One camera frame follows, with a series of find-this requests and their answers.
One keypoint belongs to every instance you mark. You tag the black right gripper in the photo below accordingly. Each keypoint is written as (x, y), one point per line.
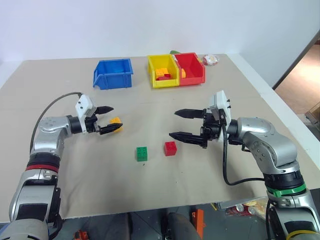
(212, 126)

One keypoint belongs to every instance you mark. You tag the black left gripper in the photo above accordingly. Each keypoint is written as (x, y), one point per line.
(92, 125)

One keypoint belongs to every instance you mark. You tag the yellow toy cube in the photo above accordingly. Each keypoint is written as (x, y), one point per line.
(115, 120)

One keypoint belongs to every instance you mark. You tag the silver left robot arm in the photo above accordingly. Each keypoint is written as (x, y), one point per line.
(47, 136)

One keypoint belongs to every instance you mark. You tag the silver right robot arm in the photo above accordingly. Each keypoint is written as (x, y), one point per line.
(262, 133)

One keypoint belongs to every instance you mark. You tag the red toy cube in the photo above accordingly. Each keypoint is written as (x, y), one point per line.
(170, 149)

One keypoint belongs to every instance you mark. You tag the blue plastic storage bin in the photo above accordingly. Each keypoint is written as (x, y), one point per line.
(112, 77)

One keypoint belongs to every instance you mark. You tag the red plastic storage bin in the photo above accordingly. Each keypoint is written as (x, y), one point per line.
(191, 79)

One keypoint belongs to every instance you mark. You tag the yellow plastic storage bin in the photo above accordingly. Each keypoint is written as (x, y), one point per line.
(165, 83)

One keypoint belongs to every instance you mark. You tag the green toy cube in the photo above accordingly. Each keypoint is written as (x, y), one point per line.
(142, 154)

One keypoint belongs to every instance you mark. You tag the yellow toy brick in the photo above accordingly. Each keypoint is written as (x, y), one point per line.
(183, 73)

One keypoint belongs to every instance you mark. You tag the red toy brick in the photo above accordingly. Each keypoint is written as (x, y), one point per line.
(165, 78)

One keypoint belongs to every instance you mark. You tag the yellow toy bricks pile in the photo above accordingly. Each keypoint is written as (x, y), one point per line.
(160, 72)

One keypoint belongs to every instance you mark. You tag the red white wrapped packet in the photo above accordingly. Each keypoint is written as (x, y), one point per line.
(210, 60)

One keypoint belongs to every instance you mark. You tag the green object behind bins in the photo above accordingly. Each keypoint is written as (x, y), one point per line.
(175, 52)

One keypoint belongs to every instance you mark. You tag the orange tool under table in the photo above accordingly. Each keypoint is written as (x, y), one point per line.
(199, 221)

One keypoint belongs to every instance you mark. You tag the drink cans under table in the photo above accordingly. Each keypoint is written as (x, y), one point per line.
(241, 209)

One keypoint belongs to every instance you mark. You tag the dark rounded shape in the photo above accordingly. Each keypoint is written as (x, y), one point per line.
(181, 227)

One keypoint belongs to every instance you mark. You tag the yellow snack bag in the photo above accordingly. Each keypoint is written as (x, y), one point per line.
(257, 206)

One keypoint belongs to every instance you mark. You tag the orange black floor object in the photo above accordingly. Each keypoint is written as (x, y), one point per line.
(81, 235)

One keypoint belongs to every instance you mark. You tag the brown cardboard box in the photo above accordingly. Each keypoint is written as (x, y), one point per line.
(313, 112)

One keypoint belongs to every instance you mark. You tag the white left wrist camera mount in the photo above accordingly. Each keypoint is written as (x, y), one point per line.
(83, 105)

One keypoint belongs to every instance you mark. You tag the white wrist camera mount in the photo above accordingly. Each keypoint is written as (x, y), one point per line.
(222, 101)
(83, 105)

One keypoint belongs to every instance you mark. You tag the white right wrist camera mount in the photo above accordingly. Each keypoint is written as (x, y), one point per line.
(222, 101)

